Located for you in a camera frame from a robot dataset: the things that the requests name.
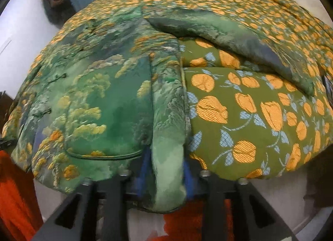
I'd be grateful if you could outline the green orange floral bedspread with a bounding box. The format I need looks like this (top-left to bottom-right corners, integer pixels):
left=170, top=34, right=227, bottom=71
left=29, top=0, right=332, bottom=180

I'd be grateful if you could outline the green landscape print jacket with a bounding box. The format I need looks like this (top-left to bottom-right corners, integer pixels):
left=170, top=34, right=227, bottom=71
left=1, top=5, right=314, bottom=212

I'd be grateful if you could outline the orange red cloth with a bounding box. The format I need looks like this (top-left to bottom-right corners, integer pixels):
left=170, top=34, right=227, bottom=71
left=1, top=151, right=43, bottom=240

